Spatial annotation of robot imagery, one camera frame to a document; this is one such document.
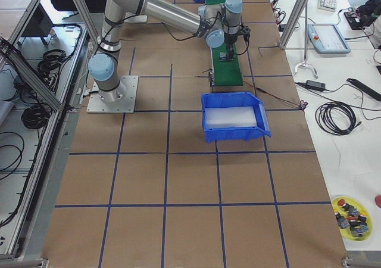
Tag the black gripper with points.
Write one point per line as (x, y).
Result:
(230, 40)

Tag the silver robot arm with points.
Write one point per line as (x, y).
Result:
(103, 65)

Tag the yellow plate of buttons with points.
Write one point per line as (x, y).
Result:
(352, 218)

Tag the green conveyor belt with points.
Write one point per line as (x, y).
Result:
(225, 18)

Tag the blue bin right side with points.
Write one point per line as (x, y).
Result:
(235, 99)

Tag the white foam pad right bin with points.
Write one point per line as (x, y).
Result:
(230, 117)

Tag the black power adapter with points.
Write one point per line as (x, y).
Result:
(316, 86)

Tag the blue teach pendant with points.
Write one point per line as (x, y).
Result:
(327, 39)

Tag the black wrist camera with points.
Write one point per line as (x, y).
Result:
(245, 32)

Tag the aluminium frame post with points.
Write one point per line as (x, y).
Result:
(292, 21)

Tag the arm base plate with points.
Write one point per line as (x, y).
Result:
(120, 100)

